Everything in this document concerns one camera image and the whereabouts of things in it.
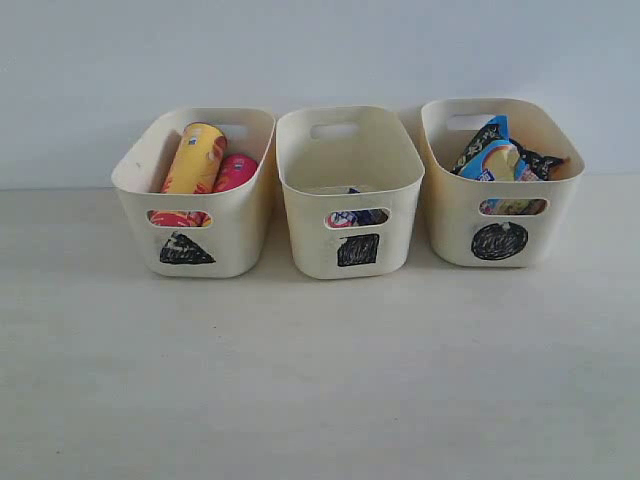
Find small blue white packet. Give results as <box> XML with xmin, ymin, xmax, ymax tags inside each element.
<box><xmin>327</xmin><ymin>208</ymin><xmax>389</xmax><ymax>229</ymax></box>

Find pink chips can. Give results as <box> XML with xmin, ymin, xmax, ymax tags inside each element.
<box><xmin>149</xmin><ymin>154</ymin><xmax>258</xmax><ymax>227</ymax></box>

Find yellow chips can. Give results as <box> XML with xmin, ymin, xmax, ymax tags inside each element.
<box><xmin>160</xmin><ymin>122</ymin><xmax>228</xmax><ymax>194</ymax></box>

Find blue seafood noodle packet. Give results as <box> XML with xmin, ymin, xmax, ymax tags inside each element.
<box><xmin>449</xmin><ymin>113</ymin><xmax>524</xmax><ymax>216</ymax></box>

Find orange mutton noodle packet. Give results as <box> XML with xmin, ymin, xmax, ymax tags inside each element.
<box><xmin>511</xmin><ymin>139</ymin><xmax>571</xmax><ymax>182</ymax></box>

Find cream bin square mark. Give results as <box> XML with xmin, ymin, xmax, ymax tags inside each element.
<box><xmin>275</xmin><ymin>104</ymin><xmax>426</xmax><ymax>280</ymax></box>

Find cream bin triangle mark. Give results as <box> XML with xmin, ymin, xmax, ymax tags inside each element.
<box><xmin>110</xmin><ymin>106</ymin><xmax>278</xmax><ymax>279</ymax></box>

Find cream bin circle mark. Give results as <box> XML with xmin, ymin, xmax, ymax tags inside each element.
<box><xmin>419</xmin><ymin>97</ymin><xmax>586</xmax><ymax>269</ymax></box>

